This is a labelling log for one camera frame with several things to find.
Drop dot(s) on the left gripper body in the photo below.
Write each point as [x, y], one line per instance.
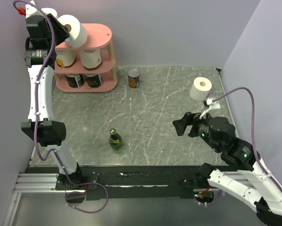
[60, 34]

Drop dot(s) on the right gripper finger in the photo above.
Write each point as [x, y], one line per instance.
[180, 126]
[187, 119]

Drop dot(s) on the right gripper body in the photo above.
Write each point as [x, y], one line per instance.
[199, 127]

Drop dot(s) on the beige roll yellow label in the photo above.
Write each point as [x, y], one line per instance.
[65, 58]

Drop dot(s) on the white paper towel roll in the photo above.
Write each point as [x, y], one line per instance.
[77, 32]

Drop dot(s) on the beige paper roll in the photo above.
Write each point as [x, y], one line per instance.
[90, 59]

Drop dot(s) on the black label roll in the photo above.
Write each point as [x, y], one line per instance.
[94, 80]
[74, 80]

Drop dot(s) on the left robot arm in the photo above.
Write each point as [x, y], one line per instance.
[47, 133]

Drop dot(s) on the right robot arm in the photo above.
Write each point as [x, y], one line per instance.
[265, 195]

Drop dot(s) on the pink three-tier shelf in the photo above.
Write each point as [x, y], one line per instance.
[99, 37]

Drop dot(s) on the green glass bottle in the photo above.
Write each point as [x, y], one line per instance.
[115, 140]

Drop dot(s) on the dark tin can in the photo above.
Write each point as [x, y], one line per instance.
[134, 78]

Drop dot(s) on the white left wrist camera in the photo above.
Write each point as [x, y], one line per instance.
[30, 9]

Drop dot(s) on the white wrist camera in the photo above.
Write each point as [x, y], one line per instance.
[30, 9]
[211, 106]

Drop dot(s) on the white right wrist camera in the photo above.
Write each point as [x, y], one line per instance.
[211, 106]

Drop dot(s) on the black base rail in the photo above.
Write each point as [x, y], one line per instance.
[114, 182]

